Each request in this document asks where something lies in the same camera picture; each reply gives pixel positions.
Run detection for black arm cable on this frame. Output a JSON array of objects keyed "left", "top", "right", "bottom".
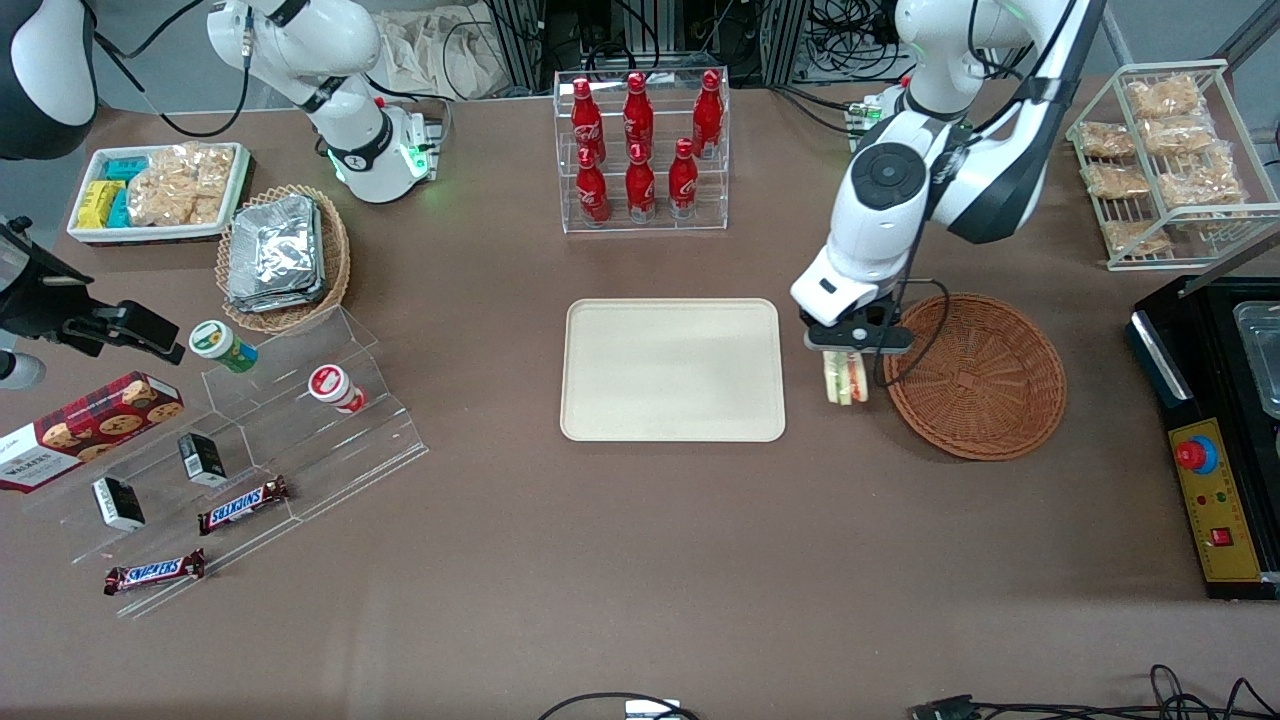
[
  {"left": 874, "top": 55, "right": 1011, "bottom": 389},
  {"left": 92, "top": 0, "right": 251, "bottom": 139}
]

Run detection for black box with yellow panel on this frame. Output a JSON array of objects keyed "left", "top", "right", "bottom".
[{"left": 1126, "top": 274, "right": 1280, "bottom": 601}]

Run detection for triangular sandwich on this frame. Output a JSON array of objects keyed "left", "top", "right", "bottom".
[{"left": 822, "top": 350, "right": 870, "bottom": 407}]

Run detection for clear bagged rice cracker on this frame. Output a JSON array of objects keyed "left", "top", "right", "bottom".
[
  {"left": 1143, "top": 115, "right": 1217, "bottom": 157},
  {"left": 1085, "top": 163, "right": 1151, "bottom": 199},
  {"left": 1078, "top": 122, "right": 1137, "bottom": 159},
  {"left": 1127, "top": 76, "right": 1204, "bottom": 119},
  {"left": 1103, "top": 220, "right": 1173, "bottom": 257},
  {"left": 1158, "top": 150, "right": 1247, "bottom": 209}
]

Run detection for red tartan cookie box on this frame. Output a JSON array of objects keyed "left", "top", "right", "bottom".
[{"left": 0, "top": 371, "right": 185, "bottom": 494}]

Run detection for tan oval wicker basket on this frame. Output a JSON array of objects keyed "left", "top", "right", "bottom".
[{"left": 215, "top": 184, "right": 352, "bottom": 335}]

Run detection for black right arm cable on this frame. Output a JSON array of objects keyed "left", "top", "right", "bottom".
[{"left": 92, "top": 0, "right": 251, "bottom": 139}]

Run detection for beige plastic tray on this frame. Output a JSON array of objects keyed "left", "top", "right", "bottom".
[{"left": 560, "top": 298, "right": 787, "bottom": 443}]

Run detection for white cloth bag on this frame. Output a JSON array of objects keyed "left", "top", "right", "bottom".
[{"left": 375, "top": 8, "right": 511, "bottom": 101}]

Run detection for silver foil pack stack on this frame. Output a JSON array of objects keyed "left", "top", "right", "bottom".
[{"left": 226, "top": 194, "right": 327, "bottom": 314}]

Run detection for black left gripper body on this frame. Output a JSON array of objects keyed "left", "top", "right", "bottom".
[{"left": 828, "top": 298, "right": 914, "bottom": 357}]

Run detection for black cable connector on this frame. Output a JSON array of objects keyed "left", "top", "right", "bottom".
[{"left": 908, "top": 694, "right": 981, "bottom": 720}]

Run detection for white wire rack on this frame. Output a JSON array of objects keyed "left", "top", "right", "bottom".
[{"left": 1065, "top": 60, "right": 1280, "bottom": 273}]

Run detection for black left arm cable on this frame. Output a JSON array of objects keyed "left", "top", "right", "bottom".
[{"left": 874, "top": 55, "right": 1011, "bottom": 389}]

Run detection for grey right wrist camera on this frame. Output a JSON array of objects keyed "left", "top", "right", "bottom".
[{"left": 0, "top": 350, "right": 47, "bottom": 391}]

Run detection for red lid snack cup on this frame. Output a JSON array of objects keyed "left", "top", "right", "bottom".
[{"left": 307, "top": 364, "right": 367, "bottom": 415}]

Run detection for black cable tangle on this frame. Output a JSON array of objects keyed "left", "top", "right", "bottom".
[{"left": 805, "top": 0, "right": 909, "bottom": 83}]

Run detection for looped black cable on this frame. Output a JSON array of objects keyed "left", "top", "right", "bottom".
[{"left": 538, "top": 692, "right": 701, "bottom": 720}]

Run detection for small black box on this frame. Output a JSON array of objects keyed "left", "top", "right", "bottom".
[
  {"left": 177, "top": 432, "right": 228, "bottom": 488},
  {"left": 92, "top": 476, "right": 147, "bottom": 532}
]

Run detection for brown Snickers bar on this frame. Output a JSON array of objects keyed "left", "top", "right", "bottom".
[
  {"left": 103, "top": 548, "right": 207, "bottom": 597},
  {"left": 197, "top": 476, "right": 292, "bottom": 536}
]

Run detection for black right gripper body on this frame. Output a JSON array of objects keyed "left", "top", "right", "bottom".
[{"left": 0, "top": 218, "right": 97, "bottom": 341}]

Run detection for clear bag of crackers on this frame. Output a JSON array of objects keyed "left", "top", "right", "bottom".
[{"left": 127, "top": 143, "right": 236, "bottom": 227}]

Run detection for aluminium profile post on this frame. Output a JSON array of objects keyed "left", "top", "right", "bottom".
[
  {"left": 487, "top": 0, "right": 547, "bottom": 93},
  {"left": 758, "top": 0, "right": 811, "bottom": 87}
]

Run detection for white rectangular snack tray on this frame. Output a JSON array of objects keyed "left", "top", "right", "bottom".
[{"left": 67, "top": 142, "right": 253, "bottom": 246}]

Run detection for clear acrylic stepped stand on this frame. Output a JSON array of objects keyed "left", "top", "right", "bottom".
[{"left": 30, "top": 305, "right": 431, "bottom": 619}]

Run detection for green lid snack cup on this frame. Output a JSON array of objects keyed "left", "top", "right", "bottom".
[{"left": 189, "top": 320, "right": 259, "bottom": 374}]

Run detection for clear plastic container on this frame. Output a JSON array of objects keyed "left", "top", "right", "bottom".
[{"left": 1234, "top": 300, "right": 1280, "bottom": 421}]

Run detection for brown round wicker basket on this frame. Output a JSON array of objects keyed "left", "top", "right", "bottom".
[{"left": 880, "top": 292, "right": 1068, "bottom": 462}]

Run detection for yellow snack pack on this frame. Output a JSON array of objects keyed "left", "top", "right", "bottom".
[{"left": 76, "top": 180, "right": 126, "bottom": 230}]

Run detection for clear acrylic bottle rack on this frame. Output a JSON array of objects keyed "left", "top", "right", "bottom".
[{"left": 553, "top": 68, "right": 731, "bottom": 235}]

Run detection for tangled black cables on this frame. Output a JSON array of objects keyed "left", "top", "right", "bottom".
[{"left": 975, "top": 664, "right": 1280, "bottom": 720}]

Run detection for red cola bottle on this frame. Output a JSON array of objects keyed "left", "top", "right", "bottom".
[
  {"left": 668, "top": 138, "right": 699, "bottom": 219},
  {"left": 570, "top": 78, "right": 605, "bottom": 166},
  {"left": 625, "top": 143, "right": 657, "bottom": 223},
  {"left": 623, "top": 72, "right": 655, "bottom": 161},
  {"left": 576, "top": 148, "right": 611, "bottom": 226},
  {"left": 692, "top": 70, "right": 724, "bottom": 159}
]

